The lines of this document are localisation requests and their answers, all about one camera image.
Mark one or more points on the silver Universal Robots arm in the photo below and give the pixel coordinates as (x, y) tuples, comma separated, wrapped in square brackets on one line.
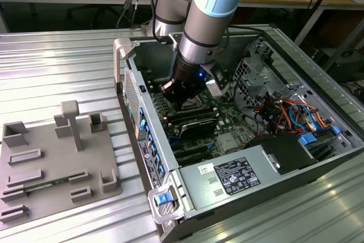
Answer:
[(210, 26)]

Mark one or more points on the black RAM slot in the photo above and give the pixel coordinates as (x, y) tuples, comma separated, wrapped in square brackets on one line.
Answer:
[(156, 84), (199, 119), (157, 90), (155, 80), (199, 116), (156, 87), (199, 111)]

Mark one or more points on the blue slot cover tab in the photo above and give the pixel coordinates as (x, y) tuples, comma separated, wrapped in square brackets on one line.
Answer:
[(143, 127), (142, 113), (159, 163), (155, 151), (162, 173), (150, 140)]

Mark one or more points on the black expansion slot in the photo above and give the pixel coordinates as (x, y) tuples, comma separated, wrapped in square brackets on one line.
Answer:
[(192, 150), (194, 159)]

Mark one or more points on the black graphics card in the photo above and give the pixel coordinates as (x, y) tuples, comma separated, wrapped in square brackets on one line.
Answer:
[(199, 129)]

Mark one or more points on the grey open PC case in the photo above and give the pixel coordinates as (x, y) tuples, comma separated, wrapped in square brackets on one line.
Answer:
[(148, 55)]

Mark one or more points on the green motherboard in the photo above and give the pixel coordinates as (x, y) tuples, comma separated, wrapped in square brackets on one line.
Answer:
[(227, 117)]

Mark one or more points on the grey metal drive cage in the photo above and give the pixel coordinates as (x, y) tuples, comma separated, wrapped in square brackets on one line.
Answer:
[(256, 80)]

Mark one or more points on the silver chipset heatsink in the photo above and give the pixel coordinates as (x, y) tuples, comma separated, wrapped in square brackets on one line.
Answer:
[(227, 143)]

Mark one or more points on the grey power supply unit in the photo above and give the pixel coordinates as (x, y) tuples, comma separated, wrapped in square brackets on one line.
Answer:
[(199, 191)]

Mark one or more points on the blue latch button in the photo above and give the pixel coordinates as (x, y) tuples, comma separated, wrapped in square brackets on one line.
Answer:
[(162, 200)]

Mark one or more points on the black plastic fan shroud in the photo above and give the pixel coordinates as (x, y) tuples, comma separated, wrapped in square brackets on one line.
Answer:
[(287, 152)]

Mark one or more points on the grey case latch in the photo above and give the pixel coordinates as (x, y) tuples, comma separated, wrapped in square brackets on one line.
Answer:
[(167, 214)]

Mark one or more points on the blue disk carrier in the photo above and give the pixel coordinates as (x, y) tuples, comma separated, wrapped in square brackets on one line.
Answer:
[(308, 140)]

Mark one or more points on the grey parts rack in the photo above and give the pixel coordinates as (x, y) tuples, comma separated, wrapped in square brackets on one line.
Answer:
[(57, 163)]

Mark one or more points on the blue plastic clip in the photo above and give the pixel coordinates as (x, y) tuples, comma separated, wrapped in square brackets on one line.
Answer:
[(337, 130)]

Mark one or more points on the green RAM stick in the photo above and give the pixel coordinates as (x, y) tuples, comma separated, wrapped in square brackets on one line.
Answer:
[(45, 183)]

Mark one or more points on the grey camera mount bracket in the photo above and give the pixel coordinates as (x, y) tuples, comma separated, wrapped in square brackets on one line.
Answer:
[(175, 41)]

